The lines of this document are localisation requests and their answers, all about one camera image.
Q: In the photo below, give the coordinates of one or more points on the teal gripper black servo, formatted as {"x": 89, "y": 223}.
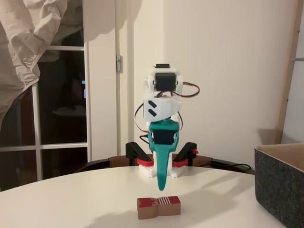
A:
{"x": 163, "y": 138}

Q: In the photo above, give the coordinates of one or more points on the red wooden toy block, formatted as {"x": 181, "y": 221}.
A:
{"x": 164, "y": 209}

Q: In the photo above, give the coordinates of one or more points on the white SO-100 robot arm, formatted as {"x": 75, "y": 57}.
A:
{"x": 164, "y": 109}

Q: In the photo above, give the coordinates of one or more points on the dark grey felt basket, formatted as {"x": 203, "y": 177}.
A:
{"x": 280, "y": 190}

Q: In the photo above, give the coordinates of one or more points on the black clamp with red pad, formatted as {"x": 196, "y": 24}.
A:
{"x": 133, "y": 149}
{"x": 190, "y": 149}

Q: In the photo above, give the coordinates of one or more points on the dark brown chair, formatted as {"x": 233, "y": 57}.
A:
{"x": 112, "y": 161}

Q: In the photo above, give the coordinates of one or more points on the white glazed door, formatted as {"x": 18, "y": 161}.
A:
{"x": 86, "y": 107}

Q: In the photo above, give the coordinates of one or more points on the metal door hinge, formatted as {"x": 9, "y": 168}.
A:
{"x": 119, "y": 63}

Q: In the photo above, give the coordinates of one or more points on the metal shelf cross brace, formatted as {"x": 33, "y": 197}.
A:
{"x": 298, "y": 59}

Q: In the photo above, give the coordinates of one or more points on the beige crumpled curtain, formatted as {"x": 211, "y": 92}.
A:
{"x": 19, "y": 47}

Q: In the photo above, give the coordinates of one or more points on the white door frame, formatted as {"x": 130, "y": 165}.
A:
{"x": 123, "y": 107}

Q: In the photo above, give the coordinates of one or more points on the light wooden shelf post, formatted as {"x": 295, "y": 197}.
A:
{"x": 286, "y": 83}

